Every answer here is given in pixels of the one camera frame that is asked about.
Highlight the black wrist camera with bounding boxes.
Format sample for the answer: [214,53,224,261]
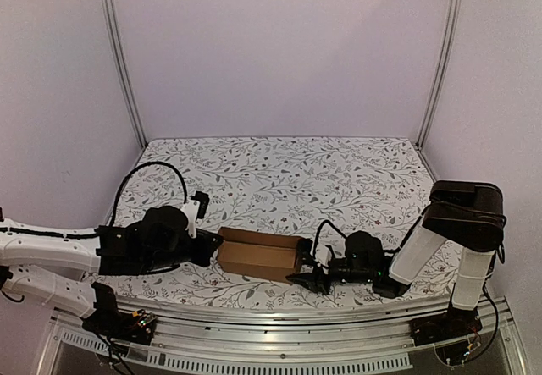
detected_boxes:
[138,191,210,251]
[312,229,384,273]

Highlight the brown cardboard box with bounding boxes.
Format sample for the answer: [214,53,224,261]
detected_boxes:
[217,227,304,284]

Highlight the aluminium front table rail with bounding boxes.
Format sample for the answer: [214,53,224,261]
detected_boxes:
[33,293,530,375]

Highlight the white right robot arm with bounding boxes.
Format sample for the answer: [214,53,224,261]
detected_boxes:
[286,180,507,338]

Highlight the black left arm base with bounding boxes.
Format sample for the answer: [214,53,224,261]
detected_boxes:
[82,282,157,345]

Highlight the floral patterned table mat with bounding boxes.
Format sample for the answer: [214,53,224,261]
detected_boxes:
[101,137,433,311]

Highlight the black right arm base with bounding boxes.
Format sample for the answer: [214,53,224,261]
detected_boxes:
[409,305,483,346]

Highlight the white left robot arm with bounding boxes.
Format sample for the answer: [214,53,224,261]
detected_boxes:
[1,201,224,336]

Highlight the left aluminium frame post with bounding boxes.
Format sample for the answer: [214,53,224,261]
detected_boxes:
[101,0,148,150]

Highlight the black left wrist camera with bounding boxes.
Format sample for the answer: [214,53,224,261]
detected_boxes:
[138,191,210,251]

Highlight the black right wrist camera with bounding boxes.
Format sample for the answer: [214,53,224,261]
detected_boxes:
[312,229,384,273]

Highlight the right aluminium frame post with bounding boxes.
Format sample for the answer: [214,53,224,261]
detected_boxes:
[415,0,462,152]

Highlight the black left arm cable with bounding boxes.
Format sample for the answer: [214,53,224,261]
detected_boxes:
[109,161,191,228]

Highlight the aluminium frame post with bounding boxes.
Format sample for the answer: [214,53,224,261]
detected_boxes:
[415,0,462,152]
[101,0,148,150]

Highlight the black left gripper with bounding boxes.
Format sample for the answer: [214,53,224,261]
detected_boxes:
[143,231,224,273]

